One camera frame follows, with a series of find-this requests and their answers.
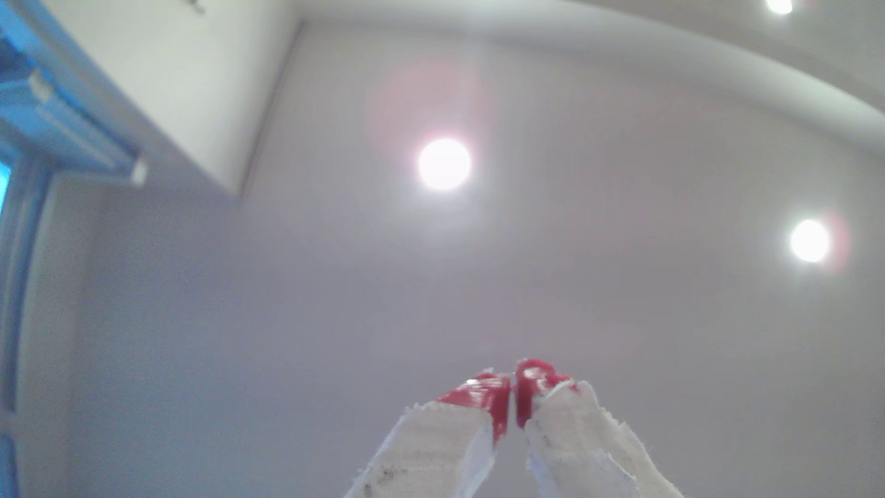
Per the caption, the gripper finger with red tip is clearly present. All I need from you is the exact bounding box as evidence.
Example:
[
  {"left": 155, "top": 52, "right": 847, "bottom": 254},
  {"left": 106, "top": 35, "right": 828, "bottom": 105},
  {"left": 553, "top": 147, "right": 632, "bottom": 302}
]
[
  {"left": 515, "top": 358, "right": 685, "bottom": 498},
  {"left": 343, "top": 370, "right": 513, "bottom": 498}
]

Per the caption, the window roller blind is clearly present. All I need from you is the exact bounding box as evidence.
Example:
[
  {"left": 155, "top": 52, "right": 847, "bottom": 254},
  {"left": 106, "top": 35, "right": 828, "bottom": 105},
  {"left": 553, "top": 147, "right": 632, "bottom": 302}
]
[{"left": 0, "top": 0, "right": 149, "bottom": 189}]

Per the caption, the window frame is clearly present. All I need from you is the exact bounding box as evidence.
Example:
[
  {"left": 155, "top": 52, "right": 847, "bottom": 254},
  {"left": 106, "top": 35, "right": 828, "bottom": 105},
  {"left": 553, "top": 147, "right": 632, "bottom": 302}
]
[{"left": 0, "top": 155, "right": 56, "bottom": 498}]

